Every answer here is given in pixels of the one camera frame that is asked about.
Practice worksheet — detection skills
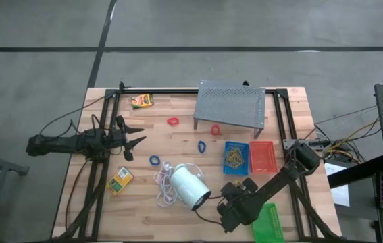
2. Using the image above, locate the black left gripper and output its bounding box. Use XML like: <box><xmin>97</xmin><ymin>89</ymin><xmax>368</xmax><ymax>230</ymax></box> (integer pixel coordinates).
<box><xmin>108</xmin><ymin>115</ymin><xmax>147</xmax><ymax>162</ymax></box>

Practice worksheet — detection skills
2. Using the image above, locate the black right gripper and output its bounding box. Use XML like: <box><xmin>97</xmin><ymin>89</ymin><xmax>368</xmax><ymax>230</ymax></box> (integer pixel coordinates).
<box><xmin>216</xmin><ymin>177</ymin><xmax>263</xmax><ymax>234</ymax></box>

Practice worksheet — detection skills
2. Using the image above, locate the blue plastic basket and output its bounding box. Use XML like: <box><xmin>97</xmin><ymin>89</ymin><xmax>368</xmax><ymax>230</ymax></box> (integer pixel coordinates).
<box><xmin>223</xmin><ymin>140</ymin><xmax>250</xmax><ymax>176</ymax></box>

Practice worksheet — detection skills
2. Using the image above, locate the yellow rubber band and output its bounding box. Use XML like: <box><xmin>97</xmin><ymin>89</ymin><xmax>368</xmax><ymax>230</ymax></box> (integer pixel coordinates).
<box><xmin>226</xmin><ymin>155</ymin><xmax>243</xmax><ymax>169</ymax></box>
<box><xmin>224</xmin><ymin>147</ymin><xmax>238</xmax><ymax>165</ymax></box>
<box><xmin>228</xmin><ymin>146</ymin><xmax>246</xmax><ymax>162</ymax></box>
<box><xmin>231</xmin><ymin>152</ymin><xmax>246</xmax><ymax>169</ymax></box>

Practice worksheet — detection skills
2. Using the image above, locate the yellow green crayon box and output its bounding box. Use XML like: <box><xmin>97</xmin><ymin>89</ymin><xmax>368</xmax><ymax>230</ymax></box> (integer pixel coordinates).
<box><xmin>130</xmin><ymin>93</ymin><xmax>154</xmax><ymax>110</ymax></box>

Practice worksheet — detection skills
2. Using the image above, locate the white spotlight lamp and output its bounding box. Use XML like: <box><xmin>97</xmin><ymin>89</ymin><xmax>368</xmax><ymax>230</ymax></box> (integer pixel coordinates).
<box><xmin>169</xmin><ymin>163</ymin><xmax>212</xmax><ymax>212</ymax></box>

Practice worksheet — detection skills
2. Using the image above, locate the green plastic basket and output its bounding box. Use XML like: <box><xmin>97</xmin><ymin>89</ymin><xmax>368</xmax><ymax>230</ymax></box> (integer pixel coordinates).
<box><xmin>251</xmin><ymin>202</ymin><xmax>285</xmax><ymax>243</ymax></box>

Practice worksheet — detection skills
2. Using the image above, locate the yellow crayon box white label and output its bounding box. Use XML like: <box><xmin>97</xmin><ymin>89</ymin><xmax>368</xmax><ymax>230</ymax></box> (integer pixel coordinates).
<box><xmin>105</xmin><ymin>167</ymin><xmax>134</xmax><ymax>196</ymax></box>

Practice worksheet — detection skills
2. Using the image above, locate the red plastic basket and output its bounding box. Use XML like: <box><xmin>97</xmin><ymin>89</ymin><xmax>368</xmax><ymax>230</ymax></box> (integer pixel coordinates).
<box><xmin>249</xmin><ymin>140</ymin><xmax>278</xmax><ymax>175</ymax></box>

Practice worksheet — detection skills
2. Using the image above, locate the grey perforated metal stand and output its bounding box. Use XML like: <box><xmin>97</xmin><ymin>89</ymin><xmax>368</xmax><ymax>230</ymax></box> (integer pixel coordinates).
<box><xmin>193</xmin><ymin>79</ymin><xmax>267</xmax><ymax>139</ymax></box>

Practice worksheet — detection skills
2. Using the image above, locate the white paper sheet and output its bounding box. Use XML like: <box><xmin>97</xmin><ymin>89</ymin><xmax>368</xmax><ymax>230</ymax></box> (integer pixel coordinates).
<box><xmin>324</xmin><ymin>161</ymin><xmax>351</xmax><ymax>207</ymax></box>

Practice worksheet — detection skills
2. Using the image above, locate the black aluminium table frame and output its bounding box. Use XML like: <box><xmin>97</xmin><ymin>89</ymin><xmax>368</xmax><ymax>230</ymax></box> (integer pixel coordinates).
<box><xmin>55</xmin><ymin>80</ymin><xmax>344</xmax><ymax>242</ymax></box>

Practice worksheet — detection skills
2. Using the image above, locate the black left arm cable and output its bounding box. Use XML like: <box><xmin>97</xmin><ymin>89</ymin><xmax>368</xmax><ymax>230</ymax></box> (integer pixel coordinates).
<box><xmin>39</xmin><ymin>95</ymin><xmax>111</xmax><ymax>136</ymax></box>

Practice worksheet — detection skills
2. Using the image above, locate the white cylindrical device with cable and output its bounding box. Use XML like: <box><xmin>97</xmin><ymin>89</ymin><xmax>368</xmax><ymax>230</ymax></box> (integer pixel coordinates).
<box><xmin>153</xmin><ymin>160</ymin><xmax>205</xmax><ymax>209</ymax></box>

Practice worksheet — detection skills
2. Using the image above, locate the brown cable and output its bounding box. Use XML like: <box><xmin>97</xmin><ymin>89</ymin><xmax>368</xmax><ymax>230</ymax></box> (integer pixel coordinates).
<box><xmin>64</xmin><ymin>158</ymin><xmax>91</xmax><ymax>232</ymax></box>

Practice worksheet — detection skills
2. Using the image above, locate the yellow cable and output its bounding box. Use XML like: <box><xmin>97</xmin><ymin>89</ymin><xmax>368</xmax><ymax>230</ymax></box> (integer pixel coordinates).
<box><xmin>324</xmin><ymin>117</ymin><xmax>381</xmax><ymax>163</ymax></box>

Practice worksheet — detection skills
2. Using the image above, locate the black cable bundle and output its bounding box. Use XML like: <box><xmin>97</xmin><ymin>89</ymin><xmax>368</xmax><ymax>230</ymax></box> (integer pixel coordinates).
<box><xmin>312</xmin><ymin>105</ymin><xmax>380</xmax><ymax>163</ymax></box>

